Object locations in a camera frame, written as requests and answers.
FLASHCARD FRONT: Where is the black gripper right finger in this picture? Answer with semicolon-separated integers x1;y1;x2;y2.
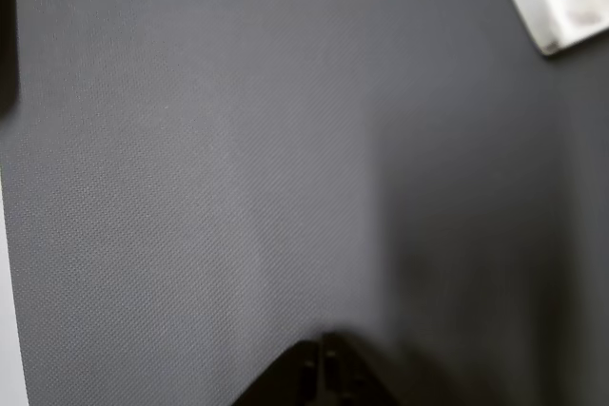
322;331;406;406

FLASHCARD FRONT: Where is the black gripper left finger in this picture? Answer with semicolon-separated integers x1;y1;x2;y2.
231;335;325;406

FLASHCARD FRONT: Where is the gray textured desk mat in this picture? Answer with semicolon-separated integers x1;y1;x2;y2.
0;0;609;406

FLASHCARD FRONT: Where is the black blurred object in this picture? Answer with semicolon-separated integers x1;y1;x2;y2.
0;0;21;115

